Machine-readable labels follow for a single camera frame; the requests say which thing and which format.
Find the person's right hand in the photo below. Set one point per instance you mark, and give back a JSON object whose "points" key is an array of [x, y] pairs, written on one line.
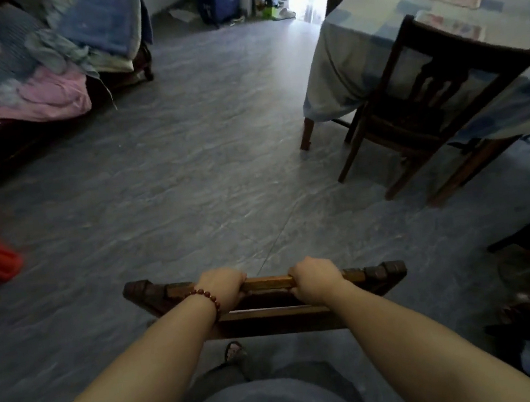
{"points": [[317, 280]]}

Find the person's left hand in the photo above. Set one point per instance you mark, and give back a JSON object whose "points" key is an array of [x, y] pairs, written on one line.
{"points": [[222, 287]]}

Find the wooden folding table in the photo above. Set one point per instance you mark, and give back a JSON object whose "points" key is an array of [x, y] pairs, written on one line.
{"points": [[268, 313]]}

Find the person's left forearm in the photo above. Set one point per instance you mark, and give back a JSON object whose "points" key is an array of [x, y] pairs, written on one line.
{"points": [[124, 391]]}

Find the person's right forearm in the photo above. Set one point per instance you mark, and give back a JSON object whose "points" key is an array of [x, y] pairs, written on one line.
{"points": [[430, 356]]}

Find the person's grey trousers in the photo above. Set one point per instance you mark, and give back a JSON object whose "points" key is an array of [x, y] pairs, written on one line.
{"points": [[205, 386]]}

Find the black white woven sandal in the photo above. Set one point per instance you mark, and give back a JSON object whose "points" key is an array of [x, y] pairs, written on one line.
{"points": [[234, 351]]}

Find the dark wooden dining chair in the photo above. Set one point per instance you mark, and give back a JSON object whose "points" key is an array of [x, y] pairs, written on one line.
{"points": [[428, 122]]}

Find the blue white checked tablecloth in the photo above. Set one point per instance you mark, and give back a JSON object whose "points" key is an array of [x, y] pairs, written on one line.
{"points": [[361, 39]]}

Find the dark wooden sofa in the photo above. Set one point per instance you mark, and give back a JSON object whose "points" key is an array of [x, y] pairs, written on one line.
{"points": [[1, 147]]}

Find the pale green cloth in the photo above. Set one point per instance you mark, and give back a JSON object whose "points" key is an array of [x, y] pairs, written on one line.
{"points": [[62, 52]]}

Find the blue lined cloth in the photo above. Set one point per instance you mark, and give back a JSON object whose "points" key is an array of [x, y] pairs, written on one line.
{"points": [[101, 21]]}

